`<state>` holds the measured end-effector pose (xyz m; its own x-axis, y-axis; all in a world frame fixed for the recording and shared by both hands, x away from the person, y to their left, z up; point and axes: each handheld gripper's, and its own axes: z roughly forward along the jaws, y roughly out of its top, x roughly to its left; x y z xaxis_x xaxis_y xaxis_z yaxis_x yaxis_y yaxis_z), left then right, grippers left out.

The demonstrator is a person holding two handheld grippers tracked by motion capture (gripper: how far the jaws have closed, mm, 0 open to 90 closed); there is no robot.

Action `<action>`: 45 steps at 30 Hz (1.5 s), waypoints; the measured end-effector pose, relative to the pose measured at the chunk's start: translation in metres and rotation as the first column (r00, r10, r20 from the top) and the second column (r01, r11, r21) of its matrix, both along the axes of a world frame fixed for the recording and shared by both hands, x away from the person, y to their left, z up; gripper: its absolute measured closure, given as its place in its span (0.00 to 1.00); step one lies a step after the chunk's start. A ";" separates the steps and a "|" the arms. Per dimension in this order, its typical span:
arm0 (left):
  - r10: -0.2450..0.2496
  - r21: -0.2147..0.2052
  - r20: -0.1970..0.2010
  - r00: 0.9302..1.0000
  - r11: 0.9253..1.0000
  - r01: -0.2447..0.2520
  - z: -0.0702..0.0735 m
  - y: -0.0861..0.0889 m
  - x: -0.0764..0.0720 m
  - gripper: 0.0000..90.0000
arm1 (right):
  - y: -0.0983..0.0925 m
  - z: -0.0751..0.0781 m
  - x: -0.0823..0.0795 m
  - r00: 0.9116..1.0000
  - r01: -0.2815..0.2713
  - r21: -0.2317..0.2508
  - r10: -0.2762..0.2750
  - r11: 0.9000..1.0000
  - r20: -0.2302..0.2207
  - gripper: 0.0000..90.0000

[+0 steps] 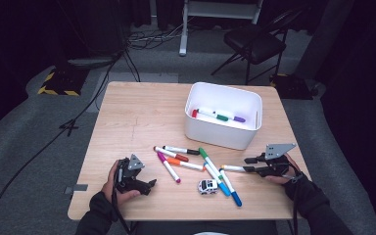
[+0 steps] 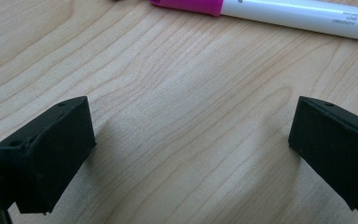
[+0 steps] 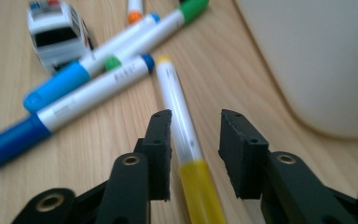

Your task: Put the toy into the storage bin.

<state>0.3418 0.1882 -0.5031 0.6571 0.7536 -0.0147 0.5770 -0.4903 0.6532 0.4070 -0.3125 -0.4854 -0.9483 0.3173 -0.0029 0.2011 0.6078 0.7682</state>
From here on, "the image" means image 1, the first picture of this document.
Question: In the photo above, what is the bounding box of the grey tape strip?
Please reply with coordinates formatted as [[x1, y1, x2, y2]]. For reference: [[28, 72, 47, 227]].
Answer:
[[64, 184, 89, 196]]

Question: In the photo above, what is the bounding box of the person's right hand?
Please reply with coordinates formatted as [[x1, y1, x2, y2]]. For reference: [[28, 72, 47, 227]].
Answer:
[[264, 154, 305, 185]]

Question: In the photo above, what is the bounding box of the dark green cap marker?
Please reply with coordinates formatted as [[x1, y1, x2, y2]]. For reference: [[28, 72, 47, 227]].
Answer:
[[197, 108, 230, 122]]

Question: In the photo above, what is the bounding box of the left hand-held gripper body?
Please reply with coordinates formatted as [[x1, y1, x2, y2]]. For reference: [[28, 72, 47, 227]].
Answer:
[[116, 154, 149, 194]]

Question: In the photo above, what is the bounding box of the person's left hand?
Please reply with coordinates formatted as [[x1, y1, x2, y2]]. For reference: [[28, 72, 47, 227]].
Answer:
[[101, 160, 142, 206]]

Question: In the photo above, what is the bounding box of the black base with yellow mark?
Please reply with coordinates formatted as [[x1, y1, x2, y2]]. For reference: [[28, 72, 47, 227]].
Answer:
[[268, 72, 315, 101]]

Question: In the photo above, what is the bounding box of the black cap marker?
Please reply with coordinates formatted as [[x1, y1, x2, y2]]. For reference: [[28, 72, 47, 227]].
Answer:
[[162, 145, 201, 156]]

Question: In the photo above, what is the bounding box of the yellow cap marker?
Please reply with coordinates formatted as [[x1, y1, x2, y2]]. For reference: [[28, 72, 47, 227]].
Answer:
[[220, 164, 247, 173]]

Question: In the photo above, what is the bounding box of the dark blue cap marker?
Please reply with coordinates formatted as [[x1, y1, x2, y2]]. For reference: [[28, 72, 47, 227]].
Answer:
[[218, 167, 243, 208]]

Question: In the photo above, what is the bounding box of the long black floor cable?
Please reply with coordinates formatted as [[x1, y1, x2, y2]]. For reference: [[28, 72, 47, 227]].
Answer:
[[0, 48, 126, 235]]

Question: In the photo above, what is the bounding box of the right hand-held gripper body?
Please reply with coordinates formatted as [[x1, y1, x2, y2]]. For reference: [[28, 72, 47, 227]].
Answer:
[[258, 143, 297, 178]]

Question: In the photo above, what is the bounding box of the yellow black striped base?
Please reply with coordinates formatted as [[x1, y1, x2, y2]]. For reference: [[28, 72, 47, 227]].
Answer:
[[37, 67, 90, 97]]

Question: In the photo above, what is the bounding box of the black folding chair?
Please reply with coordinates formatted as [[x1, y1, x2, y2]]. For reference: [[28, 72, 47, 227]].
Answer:
[[210, 8, 303, 86]]

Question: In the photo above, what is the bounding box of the grey round stand base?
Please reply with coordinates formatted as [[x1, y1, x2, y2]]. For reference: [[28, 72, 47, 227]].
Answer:
[[67, 56, 118, 71]]

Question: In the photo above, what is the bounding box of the orange cap marker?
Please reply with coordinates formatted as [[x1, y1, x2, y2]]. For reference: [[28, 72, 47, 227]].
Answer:
[[166, 157, 207, 172]]

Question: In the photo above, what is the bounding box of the light blue cap marker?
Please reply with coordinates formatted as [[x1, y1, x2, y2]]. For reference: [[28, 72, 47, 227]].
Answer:
[[203, 162, 232, 198]]

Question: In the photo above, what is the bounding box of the right hand-held gripper cable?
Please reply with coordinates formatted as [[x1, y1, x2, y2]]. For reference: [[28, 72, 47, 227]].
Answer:
[[291, 177, 301, 235]]

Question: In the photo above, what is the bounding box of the white metal stand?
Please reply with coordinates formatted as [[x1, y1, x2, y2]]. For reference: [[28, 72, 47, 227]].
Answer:
[[178, 0, 264, 57]]

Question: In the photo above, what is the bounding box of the thin black floor cable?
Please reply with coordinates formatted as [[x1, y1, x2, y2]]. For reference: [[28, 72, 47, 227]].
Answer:
[[122, 49, 142, 83]]

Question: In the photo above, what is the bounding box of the person's dark lap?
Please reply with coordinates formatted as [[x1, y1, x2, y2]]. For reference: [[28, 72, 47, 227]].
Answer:
[[136, 220, 279, 235]]

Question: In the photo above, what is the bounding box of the grey pillar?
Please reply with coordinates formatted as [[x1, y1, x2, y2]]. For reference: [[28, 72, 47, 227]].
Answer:
[[293, 0, 355, 79]]

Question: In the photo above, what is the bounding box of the white toy car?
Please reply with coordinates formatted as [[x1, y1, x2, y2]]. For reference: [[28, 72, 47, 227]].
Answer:
[[197, 178, 219, 196]]

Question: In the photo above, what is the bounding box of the purple cap marker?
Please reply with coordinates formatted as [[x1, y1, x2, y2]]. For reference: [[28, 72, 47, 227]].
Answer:
[[214, 110, 247, 124]]

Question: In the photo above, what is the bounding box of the white plastic bin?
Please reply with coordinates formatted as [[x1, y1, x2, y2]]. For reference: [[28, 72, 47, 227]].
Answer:
[[183, 81, 263, 151]]

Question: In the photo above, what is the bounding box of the brown cap marker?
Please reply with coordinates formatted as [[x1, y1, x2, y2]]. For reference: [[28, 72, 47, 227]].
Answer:
[[153, 145, 190, 163]]

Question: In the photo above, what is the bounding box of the hand-held gripper cable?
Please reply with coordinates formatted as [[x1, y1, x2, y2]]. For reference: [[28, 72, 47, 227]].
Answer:
[[111, 163, 135, 235], [291, 177, 301, 235]]

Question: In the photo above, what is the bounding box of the light green cap marker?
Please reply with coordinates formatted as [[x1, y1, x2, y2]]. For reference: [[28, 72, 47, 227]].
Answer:
[[198, 147, 224, 180]]

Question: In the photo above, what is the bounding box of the bundle of floor cables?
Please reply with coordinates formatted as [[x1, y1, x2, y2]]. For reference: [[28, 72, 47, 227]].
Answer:
[[125, 19, 190, 52]]

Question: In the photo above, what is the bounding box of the left hand-held gripper cable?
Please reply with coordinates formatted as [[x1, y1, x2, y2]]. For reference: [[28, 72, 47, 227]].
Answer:
[[111, 163, 135, 235]]

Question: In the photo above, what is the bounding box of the magenta cap marker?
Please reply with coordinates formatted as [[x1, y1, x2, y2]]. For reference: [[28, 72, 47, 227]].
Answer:
[[157, 151, 182, 184]]

